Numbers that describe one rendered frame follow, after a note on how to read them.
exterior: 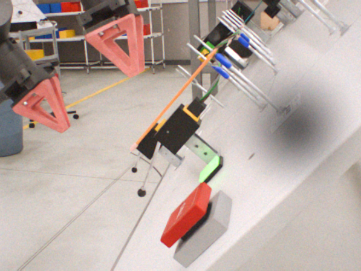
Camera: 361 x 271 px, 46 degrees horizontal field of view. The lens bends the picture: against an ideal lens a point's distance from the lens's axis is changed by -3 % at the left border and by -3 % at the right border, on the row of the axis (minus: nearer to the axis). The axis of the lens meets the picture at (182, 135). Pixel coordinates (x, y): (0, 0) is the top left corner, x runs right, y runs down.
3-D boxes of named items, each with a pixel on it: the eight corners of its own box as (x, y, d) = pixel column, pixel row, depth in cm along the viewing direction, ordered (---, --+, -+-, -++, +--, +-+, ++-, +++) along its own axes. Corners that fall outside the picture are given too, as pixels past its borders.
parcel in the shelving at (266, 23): (259, 29, 722) (259, 12, 713) (262, 28, 759) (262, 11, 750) (279, 29, 712) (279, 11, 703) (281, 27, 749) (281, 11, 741)
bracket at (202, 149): (210, 161, 66) (184, 140, 66) (220, 149, 66) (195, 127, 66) (208, 170, 62) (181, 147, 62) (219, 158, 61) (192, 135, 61)
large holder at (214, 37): (268, 38, 133) (233, 6, 132) (244, 71, 123) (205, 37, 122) (256, 49, 139) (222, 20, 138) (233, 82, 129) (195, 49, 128)
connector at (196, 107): (186, 128, 65) (176, 119, 65) (208, 103, 64) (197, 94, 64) (184, 132, 62) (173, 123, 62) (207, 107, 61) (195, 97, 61)
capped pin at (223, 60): (276, 118, 50) (204, 55, 49) (283, 108, 50) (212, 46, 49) (280, 117, 48) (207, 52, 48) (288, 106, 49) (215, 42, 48)
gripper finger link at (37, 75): (87, 112, 68) (48, 65, 66) (72, 122, 61) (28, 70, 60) (57, 138, 69) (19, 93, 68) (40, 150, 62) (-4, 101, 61)
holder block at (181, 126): (178, 147, 66) (157, 130, 66) (202, 120, 65) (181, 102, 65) (174, 155, 62) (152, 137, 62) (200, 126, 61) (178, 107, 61)
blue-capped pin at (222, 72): (259, 111, 61) (213, 71, 61) (266, 103, 61) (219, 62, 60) (260, 113, 60) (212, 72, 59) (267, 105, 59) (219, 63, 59)
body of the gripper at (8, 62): (58, 71, 69) (28, 35, 68) (31, 78, 59) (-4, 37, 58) (31, 96, 70) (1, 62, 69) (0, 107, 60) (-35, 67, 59)
